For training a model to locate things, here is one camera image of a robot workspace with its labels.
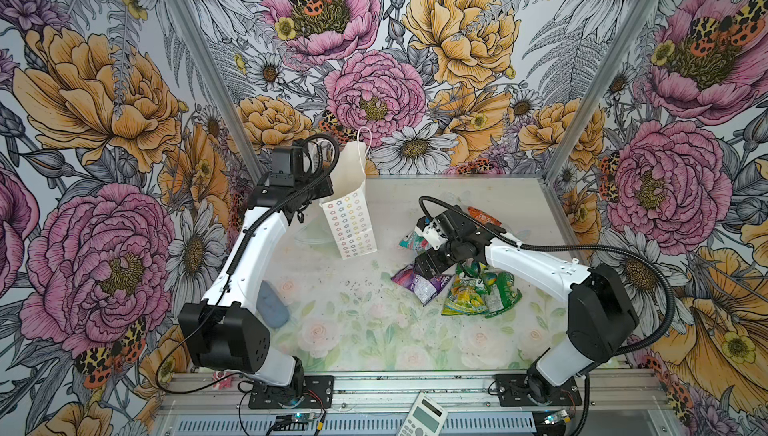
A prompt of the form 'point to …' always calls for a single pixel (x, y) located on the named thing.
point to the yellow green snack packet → (466, 296)
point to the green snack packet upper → (472, 269)
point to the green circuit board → (303, 417)
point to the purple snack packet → (424, 289)
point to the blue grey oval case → (270, 307)
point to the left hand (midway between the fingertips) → (329, 189)
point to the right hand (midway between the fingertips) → (430, 270)
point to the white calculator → (426, 417)
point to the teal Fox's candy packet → (416, 242)
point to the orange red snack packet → (482, 216)
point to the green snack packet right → (500, 294)
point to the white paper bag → (348, 208)
